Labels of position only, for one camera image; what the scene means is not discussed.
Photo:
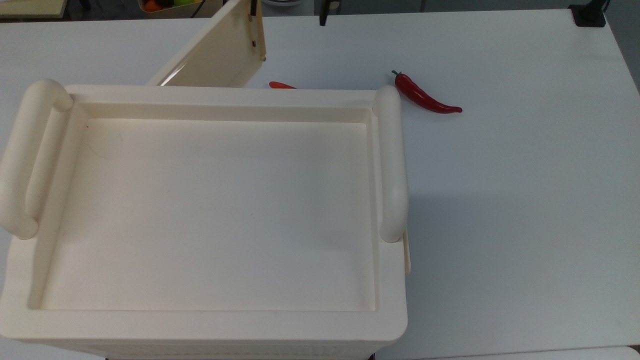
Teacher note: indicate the orange fruit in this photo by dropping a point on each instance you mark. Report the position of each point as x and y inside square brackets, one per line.
[152, 5]

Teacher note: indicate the yellow wooden board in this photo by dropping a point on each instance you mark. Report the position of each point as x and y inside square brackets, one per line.
[30, 7]

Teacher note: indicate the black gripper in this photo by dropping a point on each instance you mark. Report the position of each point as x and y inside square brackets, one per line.
[335, 1]

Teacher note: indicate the cream cabinet door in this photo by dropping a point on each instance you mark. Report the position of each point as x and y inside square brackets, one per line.
[220, 55]

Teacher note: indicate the fruit basket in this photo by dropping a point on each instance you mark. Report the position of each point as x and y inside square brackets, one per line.
[167, 8]

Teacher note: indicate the black table clamp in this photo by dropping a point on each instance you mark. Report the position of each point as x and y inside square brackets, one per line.
[589, 15]

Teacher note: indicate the green apple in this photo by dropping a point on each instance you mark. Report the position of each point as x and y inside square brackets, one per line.
[184, 2]

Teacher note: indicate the cream plastic cabinet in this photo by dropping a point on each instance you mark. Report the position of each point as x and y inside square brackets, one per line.
[220, 210]

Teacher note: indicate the red chili pepper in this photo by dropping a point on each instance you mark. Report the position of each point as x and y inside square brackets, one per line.
[280, 85]
[422, 96]

